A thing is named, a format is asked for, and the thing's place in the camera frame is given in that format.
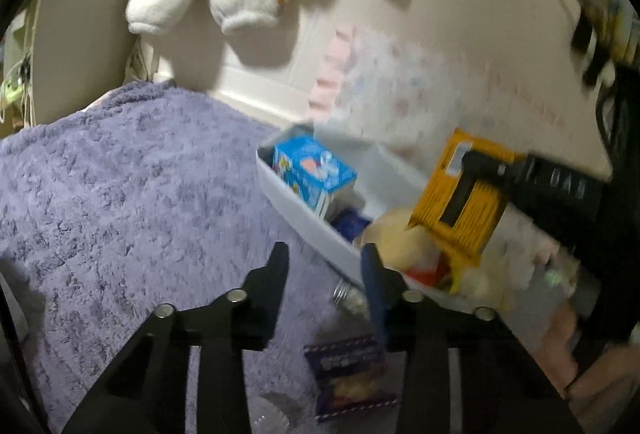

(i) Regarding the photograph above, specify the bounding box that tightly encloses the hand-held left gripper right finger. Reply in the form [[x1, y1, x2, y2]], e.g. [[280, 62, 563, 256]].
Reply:
[[361, 243, 585, 434]]

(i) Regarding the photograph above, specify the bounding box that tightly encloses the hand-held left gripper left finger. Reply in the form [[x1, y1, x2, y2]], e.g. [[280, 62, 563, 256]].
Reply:
[[61, 241, 291, 434]]

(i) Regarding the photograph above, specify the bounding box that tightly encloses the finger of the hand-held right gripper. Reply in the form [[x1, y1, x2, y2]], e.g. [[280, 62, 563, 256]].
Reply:
[[439, 149, 528, 227]]

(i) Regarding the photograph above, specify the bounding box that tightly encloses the orange snack packet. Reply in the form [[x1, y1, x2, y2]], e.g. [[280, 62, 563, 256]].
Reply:
[[406, 128, 530, 269]]

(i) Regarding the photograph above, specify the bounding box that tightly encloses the clear bread bag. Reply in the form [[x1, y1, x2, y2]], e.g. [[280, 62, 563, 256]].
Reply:
[[369, 207, 503, 312]]

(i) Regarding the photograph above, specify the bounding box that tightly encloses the red snack packet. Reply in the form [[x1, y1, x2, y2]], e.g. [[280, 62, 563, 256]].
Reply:
[[404, 259, 453, 289]]

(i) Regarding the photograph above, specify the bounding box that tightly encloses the white plastic bin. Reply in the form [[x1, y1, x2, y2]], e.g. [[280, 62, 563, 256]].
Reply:
[[255, 123, 506, 315]]

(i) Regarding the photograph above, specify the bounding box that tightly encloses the blue striped snack packet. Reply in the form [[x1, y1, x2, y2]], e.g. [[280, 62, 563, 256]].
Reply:
[[303, 335, 399, 422]]

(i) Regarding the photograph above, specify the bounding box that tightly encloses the person's right hand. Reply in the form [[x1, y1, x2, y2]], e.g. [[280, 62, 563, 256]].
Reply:
[[544, 307, 601, 402]]

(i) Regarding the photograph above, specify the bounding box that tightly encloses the dark blue packet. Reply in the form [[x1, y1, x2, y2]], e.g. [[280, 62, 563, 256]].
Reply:
[[331, 208, 375, 241]]

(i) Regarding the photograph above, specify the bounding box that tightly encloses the white printed pillow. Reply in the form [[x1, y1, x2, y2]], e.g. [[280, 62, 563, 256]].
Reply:
[[306, 25, 576, 160]]

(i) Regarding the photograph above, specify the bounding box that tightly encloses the blue printed box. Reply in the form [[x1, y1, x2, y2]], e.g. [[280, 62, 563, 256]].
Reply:
[[271, 135, 359, 221]]

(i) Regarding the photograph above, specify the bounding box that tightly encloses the purple fleece blanket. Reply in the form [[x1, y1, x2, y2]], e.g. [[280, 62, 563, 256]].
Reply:
[[0, 80, 401, 434]]

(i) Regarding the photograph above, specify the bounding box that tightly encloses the beige bed panel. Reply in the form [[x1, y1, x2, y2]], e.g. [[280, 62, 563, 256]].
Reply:
[[30, 0, 151, 125]]

